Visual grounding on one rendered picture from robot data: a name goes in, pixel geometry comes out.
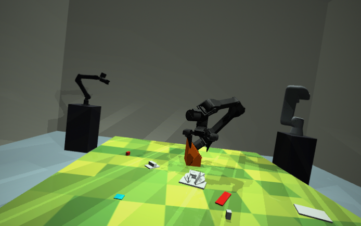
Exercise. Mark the red flat bar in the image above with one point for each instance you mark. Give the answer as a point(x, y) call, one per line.
point(223, 198)

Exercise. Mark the small cyan flat square plate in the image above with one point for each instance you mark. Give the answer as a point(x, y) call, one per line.
point(119, 196)

